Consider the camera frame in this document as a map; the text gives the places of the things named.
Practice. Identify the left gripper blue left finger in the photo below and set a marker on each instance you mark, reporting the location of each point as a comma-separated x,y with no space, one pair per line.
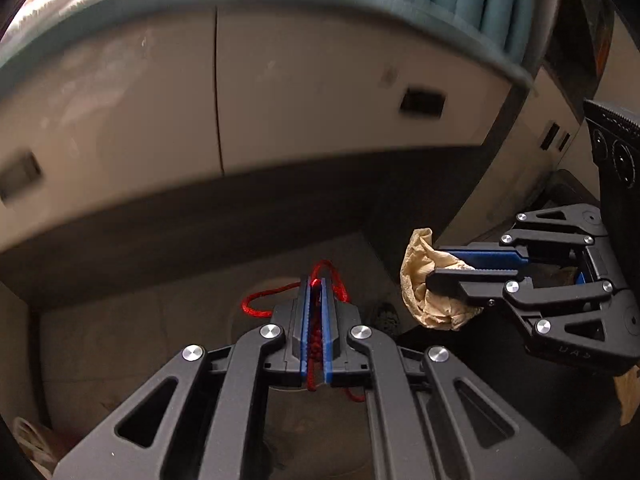
293,317

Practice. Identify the beige bed base drawers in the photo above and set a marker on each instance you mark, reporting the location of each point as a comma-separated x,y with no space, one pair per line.
184,97

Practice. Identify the red chinese knot ornament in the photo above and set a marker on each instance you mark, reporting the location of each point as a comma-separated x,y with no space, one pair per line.
315,330

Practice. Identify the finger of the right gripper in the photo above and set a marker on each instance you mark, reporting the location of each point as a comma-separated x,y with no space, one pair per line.
475,287
489,256

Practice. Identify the black heater appliance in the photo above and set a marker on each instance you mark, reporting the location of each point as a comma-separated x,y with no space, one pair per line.
614,138

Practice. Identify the yellow patterned trash bag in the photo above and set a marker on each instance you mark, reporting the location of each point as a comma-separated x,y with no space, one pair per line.
628,393

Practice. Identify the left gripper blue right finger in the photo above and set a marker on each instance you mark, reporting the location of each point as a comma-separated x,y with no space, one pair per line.
338,317

